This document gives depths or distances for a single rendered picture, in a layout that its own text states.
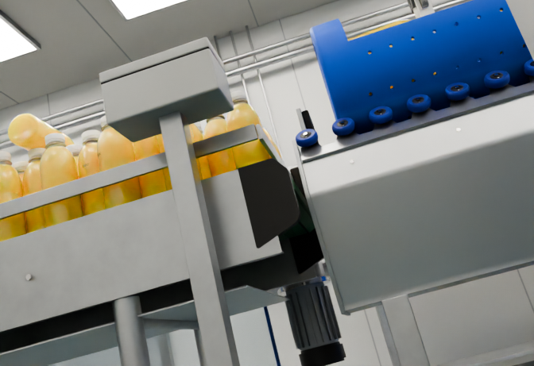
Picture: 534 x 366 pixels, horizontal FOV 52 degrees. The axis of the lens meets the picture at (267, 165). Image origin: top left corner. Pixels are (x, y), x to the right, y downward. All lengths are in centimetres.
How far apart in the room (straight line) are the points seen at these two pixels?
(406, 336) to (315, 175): 33
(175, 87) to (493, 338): 376
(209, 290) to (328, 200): 30
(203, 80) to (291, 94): 391
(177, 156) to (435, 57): 53
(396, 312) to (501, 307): 343
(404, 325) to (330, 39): 56
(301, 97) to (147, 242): 388
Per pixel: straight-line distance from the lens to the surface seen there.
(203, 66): 93
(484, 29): 115
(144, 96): 95
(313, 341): 139
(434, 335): 437
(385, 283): 105
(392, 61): 111
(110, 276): 102
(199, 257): 87
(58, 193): 113
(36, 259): 110
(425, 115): 109
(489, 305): 443
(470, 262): 106
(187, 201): 89
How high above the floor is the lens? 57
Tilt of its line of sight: 19 degrees up
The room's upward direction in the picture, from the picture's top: 14 degrees counter-clockwise
